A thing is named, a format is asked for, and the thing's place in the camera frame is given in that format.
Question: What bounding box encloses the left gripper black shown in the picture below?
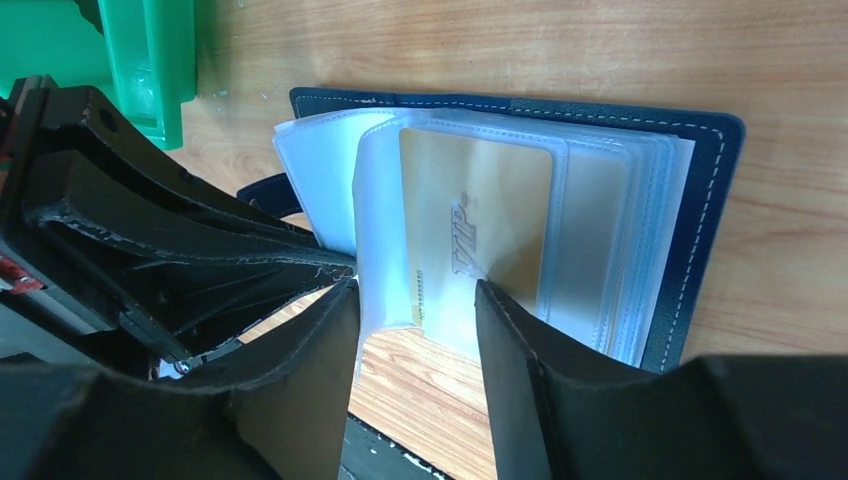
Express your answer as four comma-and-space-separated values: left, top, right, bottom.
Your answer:
1, 76, 354, 378

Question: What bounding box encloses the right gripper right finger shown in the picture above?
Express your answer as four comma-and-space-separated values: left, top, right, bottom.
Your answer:
475, 281, 847, 479

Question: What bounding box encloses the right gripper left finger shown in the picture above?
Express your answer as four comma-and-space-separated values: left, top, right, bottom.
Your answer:
1, 279, 360, 479

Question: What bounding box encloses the navy blue card holder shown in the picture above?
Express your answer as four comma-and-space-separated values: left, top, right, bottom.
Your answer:
237, 87, 745, 372

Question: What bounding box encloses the yellow VIP card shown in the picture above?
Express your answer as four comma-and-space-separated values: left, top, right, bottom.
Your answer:
399, 128, 554, 359

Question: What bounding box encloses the green plastic bin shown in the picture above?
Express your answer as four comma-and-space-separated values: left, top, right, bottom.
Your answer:
1, 1, 197, 150

